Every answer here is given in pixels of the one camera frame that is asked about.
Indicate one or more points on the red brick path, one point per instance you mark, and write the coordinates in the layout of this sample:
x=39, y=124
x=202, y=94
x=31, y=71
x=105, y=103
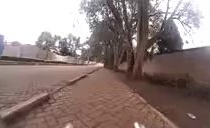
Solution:
x=99, y=100

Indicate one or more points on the row of tall trees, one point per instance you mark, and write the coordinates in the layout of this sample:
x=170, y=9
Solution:
x=141, y=50

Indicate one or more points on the group of trees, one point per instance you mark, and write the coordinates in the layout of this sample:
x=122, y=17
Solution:
x=68, y=45

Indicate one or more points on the robot's own part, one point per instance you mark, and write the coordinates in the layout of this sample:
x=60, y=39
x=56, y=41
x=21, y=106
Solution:
x=69, y=126
x=137, y=125

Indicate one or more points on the bare earth strip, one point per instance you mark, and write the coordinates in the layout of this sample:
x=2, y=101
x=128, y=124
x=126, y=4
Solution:
x=166, y=98

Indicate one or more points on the brick paved road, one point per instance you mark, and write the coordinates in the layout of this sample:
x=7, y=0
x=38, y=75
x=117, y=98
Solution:
x=26, y=80

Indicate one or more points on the concrete kerb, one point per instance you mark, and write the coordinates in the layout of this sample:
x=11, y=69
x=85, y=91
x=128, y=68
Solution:
x=29, y=104

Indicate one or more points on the pale piece of litter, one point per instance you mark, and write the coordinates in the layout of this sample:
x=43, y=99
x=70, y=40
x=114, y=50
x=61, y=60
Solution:
x=191, y=116

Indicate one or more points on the low plants along wall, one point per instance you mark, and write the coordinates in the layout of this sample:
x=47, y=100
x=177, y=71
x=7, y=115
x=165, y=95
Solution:
x=179, y=81

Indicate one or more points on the pale long wall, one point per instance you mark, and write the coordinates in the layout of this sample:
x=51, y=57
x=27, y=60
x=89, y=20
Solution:
x=24, y=51

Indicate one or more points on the grey boundary wall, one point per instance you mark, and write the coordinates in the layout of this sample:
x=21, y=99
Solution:
x=193, y=65

